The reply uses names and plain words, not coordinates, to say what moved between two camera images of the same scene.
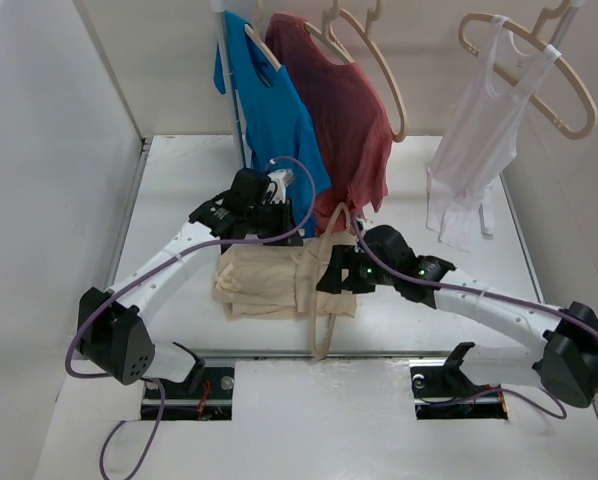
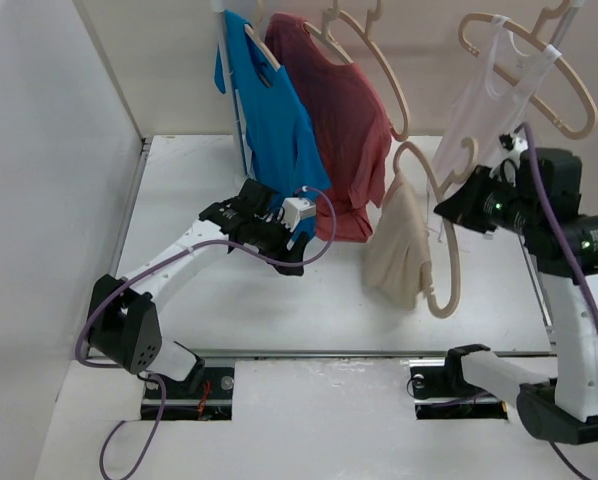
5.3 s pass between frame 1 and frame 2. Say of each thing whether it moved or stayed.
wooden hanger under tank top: stayed
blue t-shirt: stayed
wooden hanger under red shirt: stayed
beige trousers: moved
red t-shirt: stayed
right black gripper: moved
